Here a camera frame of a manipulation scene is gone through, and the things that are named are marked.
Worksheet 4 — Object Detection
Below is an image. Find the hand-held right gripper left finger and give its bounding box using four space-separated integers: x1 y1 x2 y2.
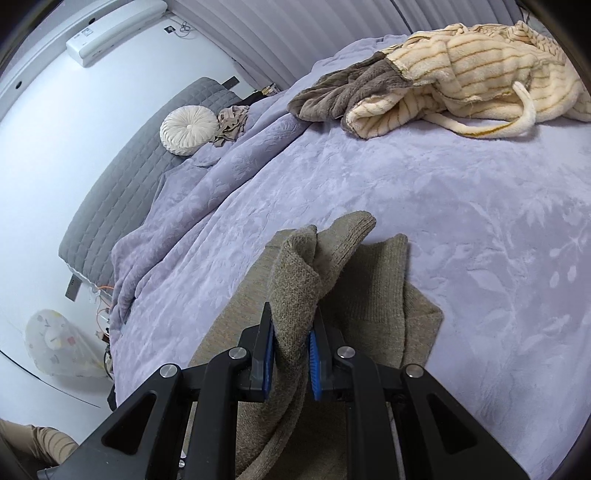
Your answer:
34 302 278 480

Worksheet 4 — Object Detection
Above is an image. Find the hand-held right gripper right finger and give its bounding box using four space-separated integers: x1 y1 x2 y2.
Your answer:
308 309 532 480

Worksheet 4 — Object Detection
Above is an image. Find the olive knit sweater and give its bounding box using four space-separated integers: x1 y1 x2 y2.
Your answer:
182 210 444 480

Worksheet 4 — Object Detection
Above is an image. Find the lavender embossed blanket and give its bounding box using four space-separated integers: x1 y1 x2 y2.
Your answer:
108 34 591 480

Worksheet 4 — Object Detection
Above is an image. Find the grey quilted headboard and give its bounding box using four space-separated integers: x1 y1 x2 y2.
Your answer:
58 76 243 301

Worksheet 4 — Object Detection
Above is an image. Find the taupe crumpled cloth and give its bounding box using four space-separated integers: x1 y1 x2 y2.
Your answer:
213 105 251 148

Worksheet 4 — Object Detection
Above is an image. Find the person's khaki trouser leg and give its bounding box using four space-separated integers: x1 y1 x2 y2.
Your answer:
0 418 80 468

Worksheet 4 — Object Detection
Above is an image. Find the white round pleated pillow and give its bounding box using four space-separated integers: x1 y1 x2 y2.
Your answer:
160 106 219 155

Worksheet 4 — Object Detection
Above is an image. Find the black bedside object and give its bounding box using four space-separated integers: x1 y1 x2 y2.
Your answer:
242 84 279 105

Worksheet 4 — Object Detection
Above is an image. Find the grey-brown plush garment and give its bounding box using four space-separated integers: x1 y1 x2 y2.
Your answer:
287 52 411 124

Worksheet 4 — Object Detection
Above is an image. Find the light grey curtain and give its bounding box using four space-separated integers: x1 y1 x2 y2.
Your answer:
171 0 532 90

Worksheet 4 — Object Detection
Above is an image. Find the cream striped plush garment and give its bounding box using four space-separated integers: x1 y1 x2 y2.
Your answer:
342 21 591 139

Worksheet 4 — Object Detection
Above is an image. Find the white air conditioner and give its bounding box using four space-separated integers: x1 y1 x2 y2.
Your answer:
65 0 168 69

